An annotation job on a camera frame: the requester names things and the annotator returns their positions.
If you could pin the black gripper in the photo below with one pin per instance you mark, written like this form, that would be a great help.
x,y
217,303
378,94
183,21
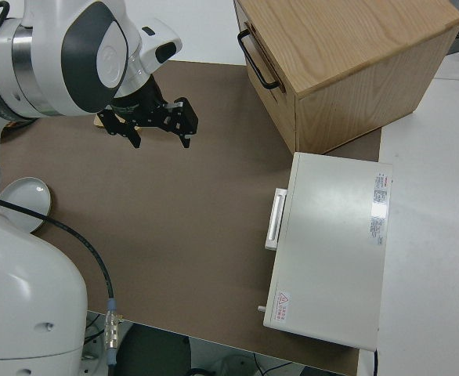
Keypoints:
x,y
139,105

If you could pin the gray round plate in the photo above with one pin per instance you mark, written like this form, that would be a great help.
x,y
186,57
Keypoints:
x,y
26,196

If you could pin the brown table mat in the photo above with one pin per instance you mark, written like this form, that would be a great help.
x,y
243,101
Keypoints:
x,y
167,219

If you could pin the wooden drawer box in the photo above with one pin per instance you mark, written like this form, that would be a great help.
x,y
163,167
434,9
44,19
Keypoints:
x,y
351,58

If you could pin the white toaster oven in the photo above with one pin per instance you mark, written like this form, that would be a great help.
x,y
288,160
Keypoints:
x,y
331,250

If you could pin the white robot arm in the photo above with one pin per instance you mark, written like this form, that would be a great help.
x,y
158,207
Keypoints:
x,y
37,58

